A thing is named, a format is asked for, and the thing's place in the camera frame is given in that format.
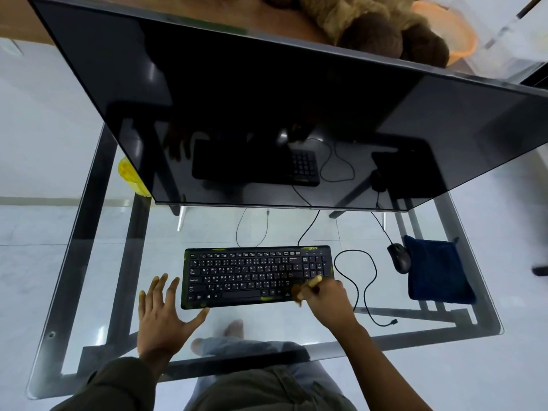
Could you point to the clear plastic container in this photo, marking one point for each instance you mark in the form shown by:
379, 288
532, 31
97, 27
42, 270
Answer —
513, 47

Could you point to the brown plush toy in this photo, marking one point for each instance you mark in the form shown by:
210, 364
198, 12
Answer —
342, 17

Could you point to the black monitor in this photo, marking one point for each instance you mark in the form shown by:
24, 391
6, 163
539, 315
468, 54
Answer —
257, 81

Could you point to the person's left forearm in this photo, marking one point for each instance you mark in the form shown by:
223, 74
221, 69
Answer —
153, 361

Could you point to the glass desk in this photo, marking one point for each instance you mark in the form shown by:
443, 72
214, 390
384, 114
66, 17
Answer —
150, 235

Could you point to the person's legs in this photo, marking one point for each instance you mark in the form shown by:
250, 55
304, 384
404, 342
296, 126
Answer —
248, 346

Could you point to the white wall plug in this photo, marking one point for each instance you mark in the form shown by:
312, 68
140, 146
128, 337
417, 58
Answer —
10, 47

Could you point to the yellow plastic cup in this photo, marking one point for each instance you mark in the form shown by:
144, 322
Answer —
128, 175

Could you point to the black keyboard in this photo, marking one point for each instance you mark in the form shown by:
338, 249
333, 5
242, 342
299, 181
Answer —
239, 273

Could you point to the brown wooden cabinet top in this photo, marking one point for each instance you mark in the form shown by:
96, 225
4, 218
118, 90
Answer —
17, 17

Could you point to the black furniture foot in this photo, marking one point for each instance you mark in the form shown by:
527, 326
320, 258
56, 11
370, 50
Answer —
540, 270

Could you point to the orange bowl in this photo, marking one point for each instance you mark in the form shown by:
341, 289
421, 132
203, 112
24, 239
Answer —
462, 34

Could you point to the black computer mouse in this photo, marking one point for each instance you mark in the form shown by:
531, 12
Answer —
400, 258

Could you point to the person's left hand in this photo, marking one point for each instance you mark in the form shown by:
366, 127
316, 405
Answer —
160, 325

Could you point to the person's right forearm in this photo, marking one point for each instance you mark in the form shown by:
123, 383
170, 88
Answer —
381, 368

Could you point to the dark blue cloth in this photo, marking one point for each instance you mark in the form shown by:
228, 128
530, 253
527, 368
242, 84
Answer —
436, 269

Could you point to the person's right hand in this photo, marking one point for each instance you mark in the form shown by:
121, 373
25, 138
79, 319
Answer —
331, 306

